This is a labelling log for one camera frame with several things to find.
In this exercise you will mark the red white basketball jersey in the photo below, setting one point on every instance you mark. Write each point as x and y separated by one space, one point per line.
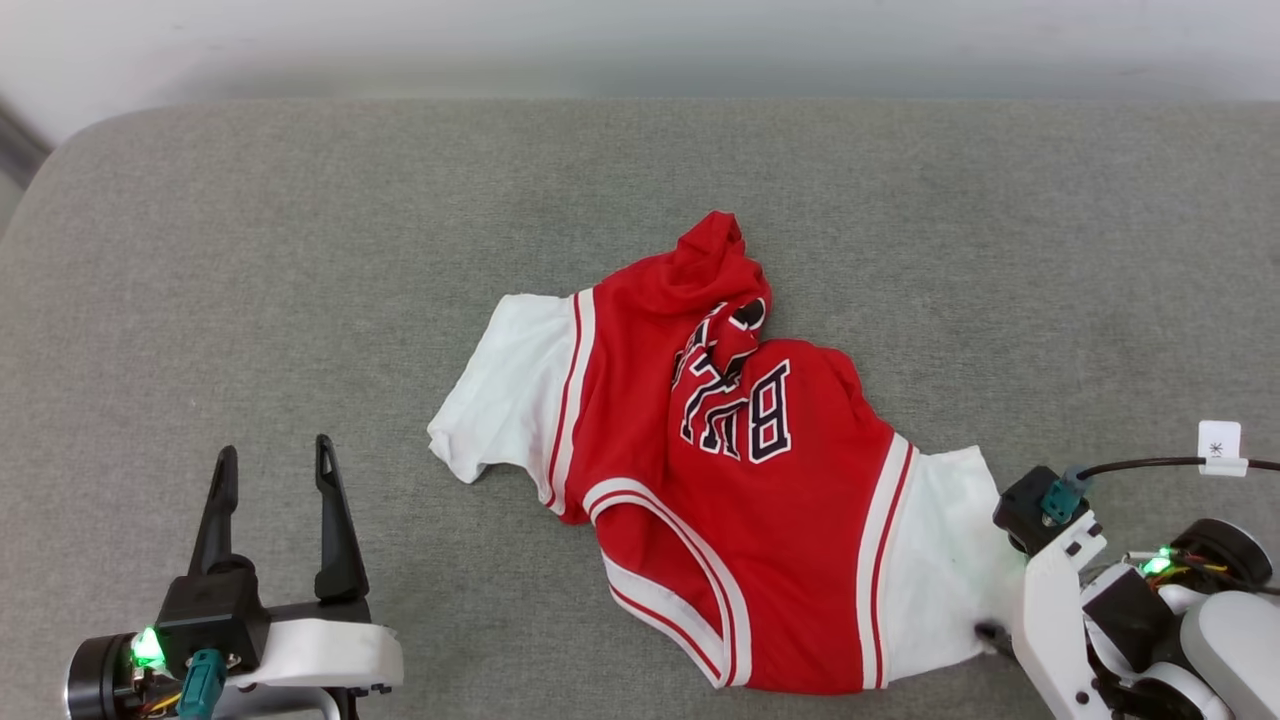
760 520

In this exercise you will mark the grey fabric sofa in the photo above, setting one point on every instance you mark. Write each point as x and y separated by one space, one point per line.
300 250

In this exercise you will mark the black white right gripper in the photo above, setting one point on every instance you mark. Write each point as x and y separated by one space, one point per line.
1050 620

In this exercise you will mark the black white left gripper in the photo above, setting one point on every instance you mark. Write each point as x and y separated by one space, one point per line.
215 615

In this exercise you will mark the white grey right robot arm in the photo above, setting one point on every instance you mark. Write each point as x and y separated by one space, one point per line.
1230 650

